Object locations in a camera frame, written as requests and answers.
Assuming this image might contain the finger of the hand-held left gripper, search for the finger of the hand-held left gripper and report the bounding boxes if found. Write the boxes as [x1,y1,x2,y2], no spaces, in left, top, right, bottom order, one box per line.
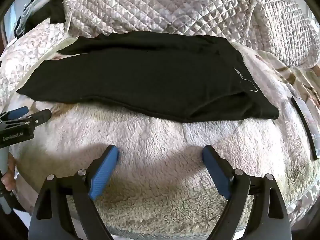
[0,106,29,123]
[7,109,52,130]

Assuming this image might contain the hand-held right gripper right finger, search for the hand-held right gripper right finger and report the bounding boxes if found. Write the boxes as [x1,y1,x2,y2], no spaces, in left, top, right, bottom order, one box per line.
[202,145,292,240]

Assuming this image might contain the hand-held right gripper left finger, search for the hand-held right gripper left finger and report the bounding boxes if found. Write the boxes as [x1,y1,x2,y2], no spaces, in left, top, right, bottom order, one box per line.
[27,144,119,240]

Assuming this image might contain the black pants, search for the black pants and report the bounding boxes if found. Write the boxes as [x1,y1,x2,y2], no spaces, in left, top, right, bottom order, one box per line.
[16,31,280,123]

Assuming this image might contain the person's left hand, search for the person's left hand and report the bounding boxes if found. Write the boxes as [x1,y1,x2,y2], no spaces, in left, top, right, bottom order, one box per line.
[1,152,17,192]

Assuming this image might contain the floral fleece blanket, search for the floral fleece blanket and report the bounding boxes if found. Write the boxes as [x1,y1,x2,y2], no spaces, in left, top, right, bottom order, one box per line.
[0,42,320,240]

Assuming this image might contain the black phone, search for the black phone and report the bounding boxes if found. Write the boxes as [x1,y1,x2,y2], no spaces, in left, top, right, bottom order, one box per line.
[291,96,320,160]

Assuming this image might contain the dark clothes pile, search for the dark clothes pile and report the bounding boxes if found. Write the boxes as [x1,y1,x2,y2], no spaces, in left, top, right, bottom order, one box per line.
[15,0,67,36]

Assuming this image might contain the quilted grey comforter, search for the quilted grey comforter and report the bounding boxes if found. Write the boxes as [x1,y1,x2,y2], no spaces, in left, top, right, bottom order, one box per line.
[62,0,320,69]

